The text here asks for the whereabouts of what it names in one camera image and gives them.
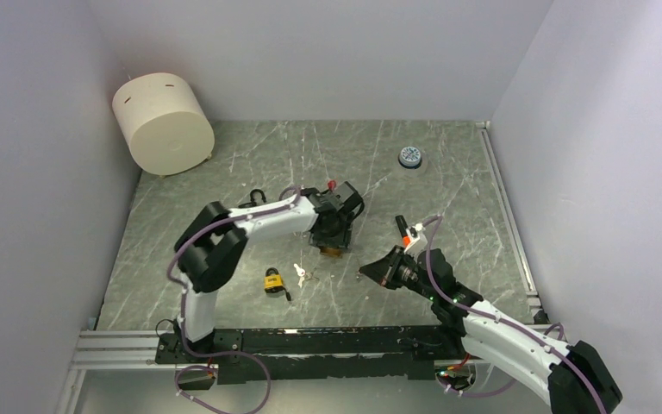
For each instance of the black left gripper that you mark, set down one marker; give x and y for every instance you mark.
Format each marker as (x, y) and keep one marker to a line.
(339, 241)

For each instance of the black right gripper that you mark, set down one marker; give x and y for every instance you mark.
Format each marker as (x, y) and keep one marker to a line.
(384, 271)

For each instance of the small brass padlock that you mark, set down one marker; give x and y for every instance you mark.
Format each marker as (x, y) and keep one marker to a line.
(332, 252)

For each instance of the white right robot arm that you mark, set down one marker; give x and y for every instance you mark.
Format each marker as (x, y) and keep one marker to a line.
(569, 378)

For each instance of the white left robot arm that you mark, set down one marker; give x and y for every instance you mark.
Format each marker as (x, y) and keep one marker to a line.
(208, 252)

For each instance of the silver key pair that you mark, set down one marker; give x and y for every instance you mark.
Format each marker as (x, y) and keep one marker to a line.
(303, 275)

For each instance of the orange black marker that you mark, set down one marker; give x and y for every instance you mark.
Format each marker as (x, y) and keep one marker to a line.
(403, 229)

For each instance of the yellow black padlock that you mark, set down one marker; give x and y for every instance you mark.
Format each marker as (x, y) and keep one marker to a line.
(274, 285)

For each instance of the cream cylindrical container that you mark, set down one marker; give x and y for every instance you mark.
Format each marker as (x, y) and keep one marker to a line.
(163, 124)

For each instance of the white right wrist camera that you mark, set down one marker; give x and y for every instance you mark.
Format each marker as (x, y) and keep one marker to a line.
(415, 241)

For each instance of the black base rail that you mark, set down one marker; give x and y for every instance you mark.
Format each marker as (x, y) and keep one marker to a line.
(415, 352)

